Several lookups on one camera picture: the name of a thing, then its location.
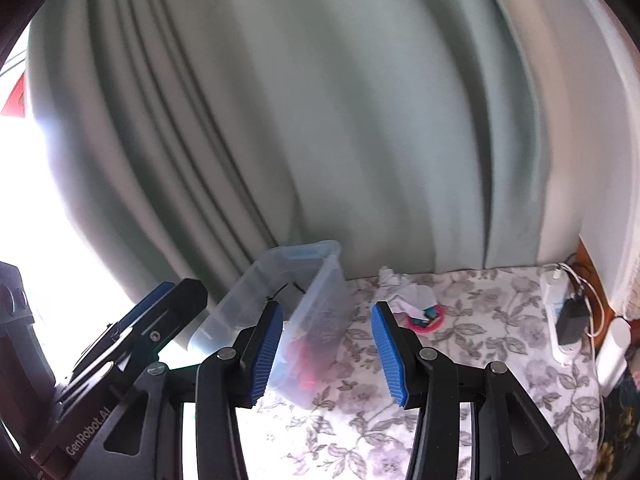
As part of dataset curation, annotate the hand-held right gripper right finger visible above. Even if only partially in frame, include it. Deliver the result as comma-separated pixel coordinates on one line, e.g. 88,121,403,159
371,301,583,480

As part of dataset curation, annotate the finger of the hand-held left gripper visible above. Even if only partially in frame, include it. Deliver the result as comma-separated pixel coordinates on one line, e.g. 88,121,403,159
112,278,209,367

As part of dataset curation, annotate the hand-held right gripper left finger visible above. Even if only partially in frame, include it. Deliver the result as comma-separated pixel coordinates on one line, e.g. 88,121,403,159
65,302,284,480

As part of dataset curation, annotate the clear plastic container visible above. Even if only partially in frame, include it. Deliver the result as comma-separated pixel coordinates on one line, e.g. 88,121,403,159
187,240,357,411

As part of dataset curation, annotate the pink round toy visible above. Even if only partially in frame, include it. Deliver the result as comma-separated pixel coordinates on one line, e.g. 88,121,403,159
406,304,447,334

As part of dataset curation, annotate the white crumpled cloth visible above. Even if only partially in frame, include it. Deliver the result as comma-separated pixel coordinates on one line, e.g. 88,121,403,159
377,266,437,313

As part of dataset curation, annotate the floral bedsheet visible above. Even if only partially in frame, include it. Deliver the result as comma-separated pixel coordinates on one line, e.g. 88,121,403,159
235,265,608,480

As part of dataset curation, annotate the white power strip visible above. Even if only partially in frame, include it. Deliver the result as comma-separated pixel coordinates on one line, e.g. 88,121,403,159
539,267,587,367

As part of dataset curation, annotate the black charger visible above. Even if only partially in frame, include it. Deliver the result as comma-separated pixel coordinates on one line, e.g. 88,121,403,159
556,296,594,347

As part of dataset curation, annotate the wooden headboard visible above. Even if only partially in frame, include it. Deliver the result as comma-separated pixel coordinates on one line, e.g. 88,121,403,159
575,237,613,321

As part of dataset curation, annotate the white bottle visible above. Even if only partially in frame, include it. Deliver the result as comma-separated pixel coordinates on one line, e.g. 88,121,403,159
596,317,633,397

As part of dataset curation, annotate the dark floral cloth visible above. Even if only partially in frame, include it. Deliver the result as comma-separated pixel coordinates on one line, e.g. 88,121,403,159
597,385,637,480

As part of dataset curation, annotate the white lace cloth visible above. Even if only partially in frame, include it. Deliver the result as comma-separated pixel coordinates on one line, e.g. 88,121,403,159
602,240,640,321

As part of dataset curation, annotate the red object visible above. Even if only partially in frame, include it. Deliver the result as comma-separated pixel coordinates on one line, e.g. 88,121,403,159
0,72,27,120

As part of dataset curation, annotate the green curtain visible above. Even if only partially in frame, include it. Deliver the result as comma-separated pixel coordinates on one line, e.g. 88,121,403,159
25,0,556,321

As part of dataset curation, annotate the black hair tie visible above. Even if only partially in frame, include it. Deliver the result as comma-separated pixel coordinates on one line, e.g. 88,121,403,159
270,281,307,303

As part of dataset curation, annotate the white cable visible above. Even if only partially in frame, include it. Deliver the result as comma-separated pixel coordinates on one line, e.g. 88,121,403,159
552,260,608,341

